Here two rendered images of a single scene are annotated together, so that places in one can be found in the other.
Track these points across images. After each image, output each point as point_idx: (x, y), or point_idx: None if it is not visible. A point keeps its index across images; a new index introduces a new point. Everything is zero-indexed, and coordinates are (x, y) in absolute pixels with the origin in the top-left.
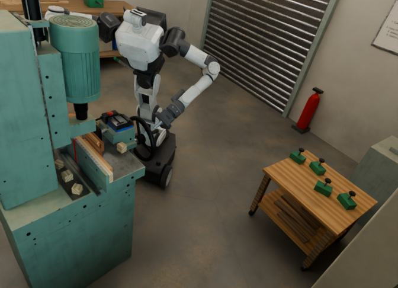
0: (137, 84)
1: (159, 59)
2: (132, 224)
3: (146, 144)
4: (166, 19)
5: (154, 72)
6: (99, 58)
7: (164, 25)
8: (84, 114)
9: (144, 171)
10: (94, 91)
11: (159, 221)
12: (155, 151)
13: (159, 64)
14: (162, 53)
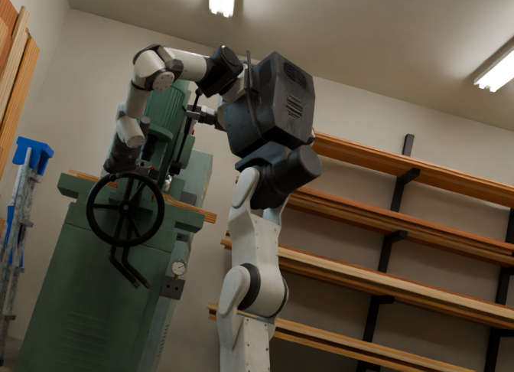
0: (268, 212)
1: (236, 122)
2: (34, 310)
3: (109, 204)
4: (247, 51)
5: (248, 159)
6: (152, 91)
7: (268, 68)
8: (140, 153)
9: (59, 179)
10: (138, 119)
11: None
12: (88, 196)
13: (268, 151)
14: (248, 113)
